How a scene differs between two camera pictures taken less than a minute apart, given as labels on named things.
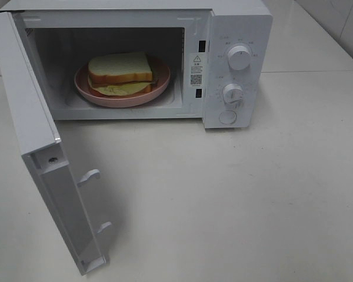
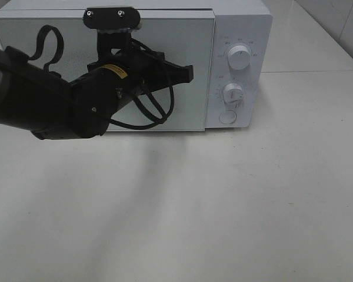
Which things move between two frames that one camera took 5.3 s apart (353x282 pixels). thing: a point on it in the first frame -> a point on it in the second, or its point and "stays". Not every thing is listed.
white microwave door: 60,190 -> 185,37
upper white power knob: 239,57 stays
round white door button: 227,117 stays
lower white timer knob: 232,93 stays
